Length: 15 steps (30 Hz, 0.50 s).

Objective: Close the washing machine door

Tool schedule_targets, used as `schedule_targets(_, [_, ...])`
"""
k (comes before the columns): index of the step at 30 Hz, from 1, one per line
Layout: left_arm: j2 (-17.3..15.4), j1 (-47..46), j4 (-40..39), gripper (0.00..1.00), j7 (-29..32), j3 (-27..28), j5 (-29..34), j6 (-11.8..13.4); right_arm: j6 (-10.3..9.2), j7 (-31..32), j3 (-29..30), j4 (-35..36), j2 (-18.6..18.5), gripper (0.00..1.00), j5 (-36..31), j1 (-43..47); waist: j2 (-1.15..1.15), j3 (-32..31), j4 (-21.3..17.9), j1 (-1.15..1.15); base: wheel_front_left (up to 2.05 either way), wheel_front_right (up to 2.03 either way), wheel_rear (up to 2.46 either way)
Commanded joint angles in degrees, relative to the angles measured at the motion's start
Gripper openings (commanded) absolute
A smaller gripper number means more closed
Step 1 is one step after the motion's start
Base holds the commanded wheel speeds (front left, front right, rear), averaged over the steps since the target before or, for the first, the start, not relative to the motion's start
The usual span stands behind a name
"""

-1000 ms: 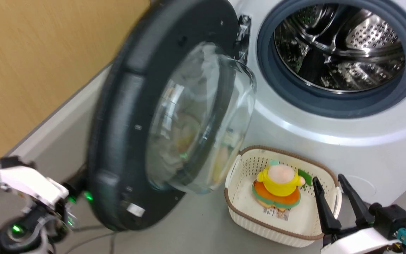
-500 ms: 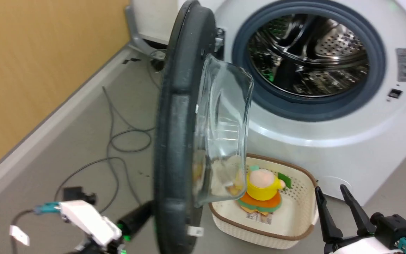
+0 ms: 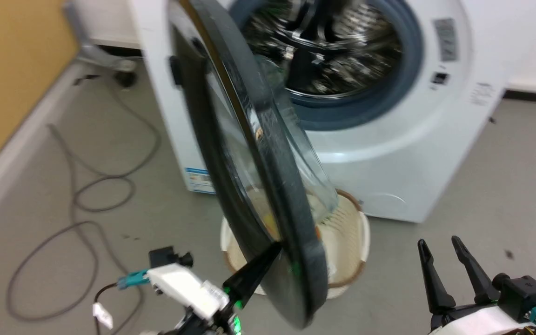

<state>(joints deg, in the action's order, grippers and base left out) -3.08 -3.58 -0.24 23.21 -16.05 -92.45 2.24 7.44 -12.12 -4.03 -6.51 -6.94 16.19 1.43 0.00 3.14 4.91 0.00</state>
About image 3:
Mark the blue energy label sticker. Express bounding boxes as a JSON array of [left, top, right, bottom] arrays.
[[184, 167, 216, 194]]

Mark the grey floor cable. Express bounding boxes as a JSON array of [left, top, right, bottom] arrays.
[[6, 83, 162, 322]]

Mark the grey chair base with caster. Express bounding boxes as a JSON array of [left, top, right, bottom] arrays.
[[62, 0, 139, 89]]

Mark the teal left camera connector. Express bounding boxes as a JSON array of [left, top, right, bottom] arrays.
[[118, 269, 150, 291]]

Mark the white front-load washing machine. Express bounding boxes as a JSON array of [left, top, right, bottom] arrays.
[[130, 0, 536, 224]]

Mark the black cable with white tag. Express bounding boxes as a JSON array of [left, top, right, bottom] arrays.
[[92, 281, 146, 335]]

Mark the grey rubber door gasket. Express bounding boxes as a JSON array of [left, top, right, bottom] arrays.
[[228, 0, 425, 132]]

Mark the steel washing drum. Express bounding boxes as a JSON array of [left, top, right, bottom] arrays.
[[241, 0, 403, 97]]

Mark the white plastic laundry basket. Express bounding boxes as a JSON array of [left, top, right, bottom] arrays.
[[220, 188, 371, 300]]

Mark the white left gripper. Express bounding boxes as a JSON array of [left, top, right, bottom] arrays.
[[146, 241, 284, 335]]

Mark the grey instruction sticker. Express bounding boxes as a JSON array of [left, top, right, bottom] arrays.
[[433, 17, 460, 62]]

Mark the dark round washing machine door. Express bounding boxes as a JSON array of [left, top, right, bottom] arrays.
[[167, 0, 339, 330]]

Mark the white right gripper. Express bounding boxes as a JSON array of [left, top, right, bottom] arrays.
[[417, 235, 535, 335]]

